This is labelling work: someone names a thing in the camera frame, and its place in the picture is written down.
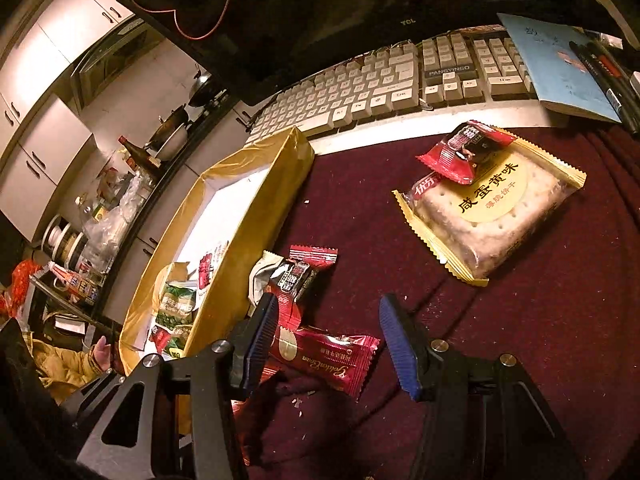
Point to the gold cardboard box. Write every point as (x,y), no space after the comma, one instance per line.
(233,213)

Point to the red golden crown snack bar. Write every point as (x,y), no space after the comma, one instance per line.
(341,361)

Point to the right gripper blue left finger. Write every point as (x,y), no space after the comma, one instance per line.
(251,340)

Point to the black pens bundle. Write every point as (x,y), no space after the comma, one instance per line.
(610,81)

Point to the person in yellow jacket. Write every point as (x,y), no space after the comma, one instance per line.
(61,371)

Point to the small red black snack packet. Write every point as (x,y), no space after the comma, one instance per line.
(468,148)

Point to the silver white snack wrapper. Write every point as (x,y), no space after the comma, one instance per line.
(260,276)

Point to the beige computer keyboard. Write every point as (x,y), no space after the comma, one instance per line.
(465,66)

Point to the black monitor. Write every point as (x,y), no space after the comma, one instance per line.
(256,47)

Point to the dark sauce bottle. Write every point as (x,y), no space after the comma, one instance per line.
(142,158)

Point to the light blue notebook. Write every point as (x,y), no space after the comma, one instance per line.
(560,80)

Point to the green snack packet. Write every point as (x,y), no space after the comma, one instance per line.
(176,307)

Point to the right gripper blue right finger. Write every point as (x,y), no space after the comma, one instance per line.
(407,343)

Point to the dark red table cloth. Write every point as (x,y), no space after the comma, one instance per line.
(566,303)

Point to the steel mixing bowl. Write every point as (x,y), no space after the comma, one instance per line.
(172,145)

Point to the large yellow biscuit pack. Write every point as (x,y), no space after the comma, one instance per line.
(472,229)

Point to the range hood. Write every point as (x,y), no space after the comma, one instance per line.
(110,56)

